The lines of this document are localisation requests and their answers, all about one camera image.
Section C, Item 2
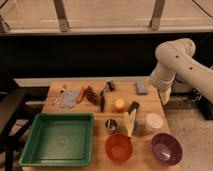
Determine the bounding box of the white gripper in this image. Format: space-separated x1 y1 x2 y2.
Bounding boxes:
149 75 174 105

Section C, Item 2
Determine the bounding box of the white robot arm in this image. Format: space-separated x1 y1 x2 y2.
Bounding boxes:
149 38 213 105

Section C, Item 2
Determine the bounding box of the small metal cup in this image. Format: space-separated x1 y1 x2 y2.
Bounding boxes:
105 119 117 134

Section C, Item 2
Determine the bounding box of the blue sponge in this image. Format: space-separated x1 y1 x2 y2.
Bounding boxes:
136 81 148 95

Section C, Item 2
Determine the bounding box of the orange round fruit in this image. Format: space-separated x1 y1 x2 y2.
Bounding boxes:
114 99 125 112

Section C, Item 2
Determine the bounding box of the purple plastic bowl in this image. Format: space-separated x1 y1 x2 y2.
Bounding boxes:
151 133 183 166

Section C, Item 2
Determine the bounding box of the orange plastic bowl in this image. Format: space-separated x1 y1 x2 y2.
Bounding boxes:
105 134 133 163

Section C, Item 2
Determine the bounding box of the orange carrot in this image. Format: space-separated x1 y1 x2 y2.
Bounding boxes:
76 87 85 103

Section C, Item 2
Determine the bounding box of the blue grey cloth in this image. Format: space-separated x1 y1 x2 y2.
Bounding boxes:
60 90 80 108

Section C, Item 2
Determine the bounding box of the green plastic tray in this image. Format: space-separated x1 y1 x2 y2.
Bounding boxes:
19 113 94 167

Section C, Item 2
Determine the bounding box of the dark side chair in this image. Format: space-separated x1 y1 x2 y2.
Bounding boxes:
0 64 51 171

